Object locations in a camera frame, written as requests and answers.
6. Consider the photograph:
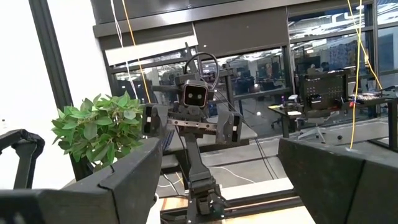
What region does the white hanging cable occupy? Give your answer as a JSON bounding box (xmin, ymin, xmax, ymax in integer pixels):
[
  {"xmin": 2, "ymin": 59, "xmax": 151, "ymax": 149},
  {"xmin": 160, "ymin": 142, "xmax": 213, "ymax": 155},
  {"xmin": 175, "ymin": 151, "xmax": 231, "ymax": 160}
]
[{"xmin": 109, "ymin": 0, "xmax": 139, "ymax": 100}]

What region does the dark framed glass window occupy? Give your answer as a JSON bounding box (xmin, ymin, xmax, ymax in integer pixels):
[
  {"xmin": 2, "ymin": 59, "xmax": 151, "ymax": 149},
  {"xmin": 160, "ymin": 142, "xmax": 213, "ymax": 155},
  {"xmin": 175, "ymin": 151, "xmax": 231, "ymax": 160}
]
[{"xmin": 91, "ymin": 0, "xmax": 398, "ymax": 103}]

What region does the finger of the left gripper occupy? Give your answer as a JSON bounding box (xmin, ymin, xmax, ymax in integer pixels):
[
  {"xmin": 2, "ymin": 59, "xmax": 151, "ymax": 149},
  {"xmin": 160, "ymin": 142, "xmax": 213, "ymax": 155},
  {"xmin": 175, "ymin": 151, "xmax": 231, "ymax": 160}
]
[
  {"xmin": 217, "ymin": 110, "xmax": 244, "ymax": 146},
  {"xmin": 141, "ymin": 103, "xmax": 170, "ymax": 138}
]

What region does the office chair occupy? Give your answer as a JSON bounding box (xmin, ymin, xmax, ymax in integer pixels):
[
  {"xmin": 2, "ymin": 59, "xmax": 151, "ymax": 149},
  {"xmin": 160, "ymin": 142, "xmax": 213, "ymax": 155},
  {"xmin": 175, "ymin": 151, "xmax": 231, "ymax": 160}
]
[{"xmin": 297, "ymin": 116, "xmax": 343, "ymax": 141}]

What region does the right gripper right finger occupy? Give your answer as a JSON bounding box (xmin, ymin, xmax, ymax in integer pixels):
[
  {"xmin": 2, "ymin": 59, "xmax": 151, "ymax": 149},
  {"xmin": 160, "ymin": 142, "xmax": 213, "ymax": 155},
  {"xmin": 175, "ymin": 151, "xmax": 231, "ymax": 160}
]
[{"xmin": 277, "ymin": 138, "xmax": 398, "ymax": 224}]

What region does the black frame post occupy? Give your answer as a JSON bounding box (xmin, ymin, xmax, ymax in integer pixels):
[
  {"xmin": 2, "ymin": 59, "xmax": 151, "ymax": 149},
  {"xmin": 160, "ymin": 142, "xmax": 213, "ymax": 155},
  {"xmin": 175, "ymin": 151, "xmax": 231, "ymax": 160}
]
[{"xmin": 29, "ymin": 0, "xmax": 94, "ymax": 181}]

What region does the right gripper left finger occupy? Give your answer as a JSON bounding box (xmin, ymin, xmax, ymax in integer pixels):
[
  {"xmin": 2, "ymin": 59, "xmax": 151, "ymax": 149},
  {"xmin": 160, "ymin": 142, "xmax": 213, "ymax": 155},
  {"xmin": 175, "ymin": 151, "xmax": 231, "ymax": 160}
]
[{"xmin": 0, "ymin": 137, "xmax": 164, "ymax": 224}]

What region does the black perforated panel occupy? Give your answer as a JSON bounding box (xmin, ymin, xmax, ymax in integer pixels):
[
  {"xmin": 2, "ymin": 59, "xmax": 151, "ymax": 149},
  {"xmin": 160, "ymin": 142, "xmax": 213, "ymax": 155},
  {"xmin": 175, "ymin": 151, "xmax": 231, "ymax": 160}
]
[{"xmin": 298, "ymin": 70, "xmax": 351, "ymax": 114}]

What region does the white floor cable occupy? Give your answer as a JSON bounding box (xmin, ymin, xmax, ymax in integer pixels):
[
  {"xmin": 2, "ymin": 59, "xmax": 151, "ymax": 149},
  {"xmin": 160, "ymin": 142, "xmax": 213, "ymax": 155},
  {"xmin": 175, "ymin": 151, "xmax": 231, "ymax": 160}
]
[{"xmin": 157, "ymin": 166, "xmax": 256, "ymax": 189}]

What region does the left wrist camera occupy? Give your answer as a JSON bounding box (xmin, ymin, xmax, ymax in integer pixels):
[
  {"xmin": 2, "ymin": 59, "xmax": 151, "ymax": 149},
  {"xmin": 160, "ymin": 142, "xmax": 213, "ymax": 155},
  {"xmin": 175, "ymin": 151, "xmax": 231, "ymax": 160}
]
[{"xmin": 182, "ymin": 79, "xmax": 210, "ymax": 109}]

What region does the black table rail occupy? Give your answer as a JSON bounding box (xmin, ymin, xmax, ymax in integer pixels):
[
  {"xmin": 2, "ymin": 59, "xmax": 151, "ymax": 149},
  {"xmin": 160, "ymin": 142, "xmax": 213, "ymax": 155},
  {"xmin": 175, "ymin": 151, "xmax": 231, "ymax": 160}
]
[{"xmin": 160, "ymin": 189, "xmax": 305, "ymax": 224}]

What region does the leafy green potted plant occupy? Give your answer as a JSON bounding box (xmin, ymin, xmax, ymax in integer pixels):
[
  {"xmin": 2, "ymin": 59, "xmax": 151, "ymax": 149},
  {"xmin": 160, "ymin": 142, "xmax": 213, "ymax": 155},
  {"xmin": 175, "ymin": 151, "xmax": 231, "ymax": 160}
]
[{"xmin": 51, "ymin": 91, "xmax": 146, "ymax": 170}]

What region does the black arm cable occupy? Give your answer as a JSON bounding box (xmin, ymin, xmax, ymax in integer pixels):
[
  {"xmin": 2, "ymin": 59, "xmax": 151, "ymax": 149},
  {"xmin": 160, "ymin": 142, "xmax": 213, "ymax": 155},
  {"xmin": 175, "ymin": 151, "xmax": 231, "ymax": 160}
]
[{"xmin": 183, "ymin": 51, "xmax": 221, "ymax": 91}]

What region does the yellow hanging cable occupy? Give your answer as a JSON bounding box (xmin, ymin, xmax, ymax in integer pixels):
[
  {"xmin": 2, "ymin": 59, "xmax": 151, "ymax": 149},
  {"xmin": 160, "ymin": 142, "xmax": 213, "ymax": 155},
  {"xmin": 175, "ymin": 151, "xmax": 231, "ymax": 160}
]
[
  {"xmin": 346, "ymin": 0, "xmax": 384, "ymax": 90},
  {"xmin": 121, "ymin": 0, "xmax": 152, "ymax": 104},
  {"xmin": 349, "ymin": 0, "xmax": 364, "ymax": 150}
]

